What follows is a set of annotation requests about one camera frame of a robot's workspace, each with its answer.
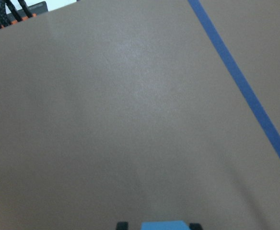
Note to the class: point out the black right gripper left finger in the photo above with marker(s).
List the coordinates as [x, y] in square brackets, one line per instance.
[122, 225]

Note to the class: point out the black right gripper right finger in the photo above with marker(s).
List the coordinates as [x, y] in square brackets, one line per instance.
[195, 226]

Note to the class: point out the small blue toy block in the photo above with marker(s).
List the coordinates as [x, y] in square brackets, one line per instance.
[164, 225]

